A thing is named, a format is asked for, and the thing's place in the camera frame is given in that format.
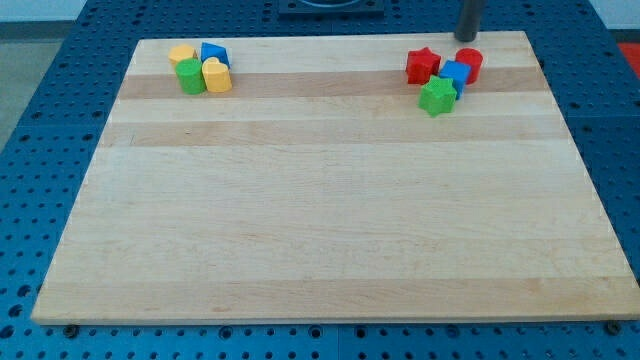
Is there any green star block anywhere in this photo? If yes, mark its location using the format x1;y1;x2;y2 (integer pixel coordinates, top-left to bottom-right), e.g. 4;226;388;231
417;75;458;117

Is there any red star block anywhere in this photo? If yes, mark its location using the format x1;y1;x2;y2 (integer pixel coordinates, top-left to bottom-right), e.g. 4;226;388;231
405;47;441;85

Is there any wooden board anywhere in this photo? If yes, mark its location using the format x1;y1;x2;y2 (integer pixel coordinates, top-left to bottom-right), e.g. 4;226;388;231
32;31;639;325

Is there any yellow heart block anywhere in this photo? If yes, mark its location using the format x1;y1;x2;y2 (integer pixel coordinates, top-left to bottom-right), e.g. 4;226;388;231
202;57;233;93

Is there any green cylinder block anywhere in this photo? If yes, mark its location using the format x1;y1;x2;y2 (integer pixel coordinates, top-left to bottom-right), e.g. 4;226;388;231
175;58;206;95

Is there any blue triangle block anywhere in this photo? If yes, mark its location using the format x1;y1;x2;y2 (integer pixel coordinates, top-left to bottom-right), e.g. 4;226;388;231
200;42;231;67

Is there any blue cube block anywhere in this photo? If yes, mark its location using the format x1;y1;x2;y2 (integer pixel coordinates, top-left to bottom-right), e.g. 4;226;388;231
439;60;472;100

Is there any yellow hexagon block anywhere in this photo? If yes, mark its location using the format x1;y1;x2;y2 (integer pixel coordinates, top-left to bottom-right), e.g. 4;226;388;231
168;44;198;68

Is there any red cylinder block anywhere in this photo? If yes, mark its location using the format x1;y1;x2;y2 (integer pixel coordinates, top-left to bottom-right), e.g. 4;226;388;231
455;48;484;85

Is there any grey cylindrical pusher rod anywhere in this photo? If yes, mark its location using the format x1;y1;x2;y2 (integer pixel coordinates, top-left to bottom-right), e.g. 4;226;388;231
454;0;487;43

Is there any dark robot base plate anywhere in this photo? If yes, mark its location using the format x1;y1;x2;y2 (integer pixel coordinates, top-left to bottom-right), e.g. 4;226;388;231
277;0;385;16

